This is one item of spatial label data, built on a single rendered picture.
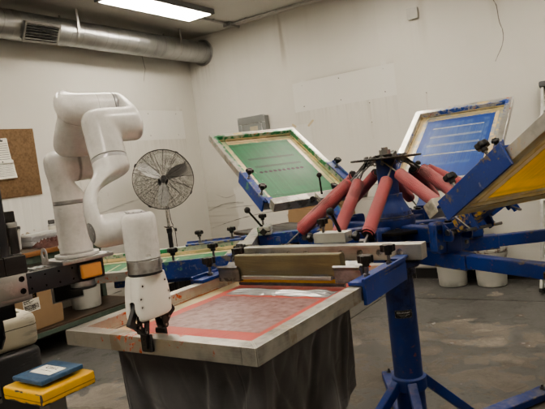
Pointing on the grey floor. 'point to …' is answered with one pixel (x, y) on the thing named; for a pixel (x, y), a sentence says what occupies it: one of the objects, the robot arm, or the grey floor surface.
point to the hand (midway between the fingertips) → (154, 339)
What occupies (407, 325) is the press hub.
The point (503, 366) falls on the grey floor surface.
